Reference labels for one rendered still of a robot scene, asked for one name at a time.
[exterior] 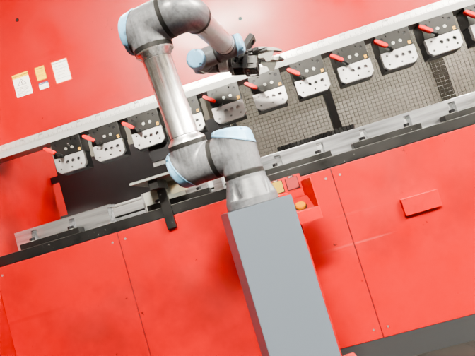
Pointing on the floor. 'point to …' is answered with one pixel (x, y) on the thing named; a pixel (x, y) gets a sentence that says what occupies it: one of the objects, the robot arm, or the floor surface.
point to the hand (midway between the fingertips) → (280, 53)
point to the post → (332, 110)
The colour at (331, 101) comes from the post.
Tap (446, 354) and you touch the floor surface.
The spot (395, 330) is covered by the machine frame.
